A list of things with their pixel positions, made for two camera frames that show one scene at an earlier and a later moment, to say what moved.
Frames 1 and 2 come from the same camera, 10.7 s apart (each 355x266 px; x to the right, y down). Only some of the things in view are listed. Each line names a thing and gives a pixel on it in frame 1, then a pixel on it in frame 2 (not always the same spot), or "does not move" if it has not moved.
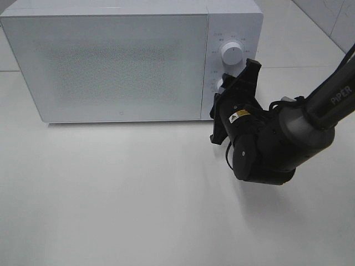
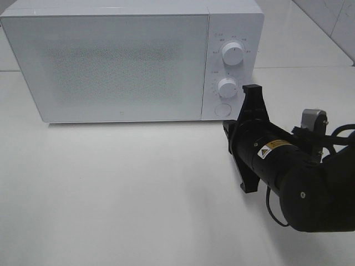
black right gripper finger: [227, 80] to [230, 127]
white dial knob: [232, 53] does not move
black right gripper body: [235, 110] to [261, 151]
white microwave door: [111, 68] does not move
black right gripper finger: [251, 71] to [253, 108]
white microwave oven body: [130, 61] does not move
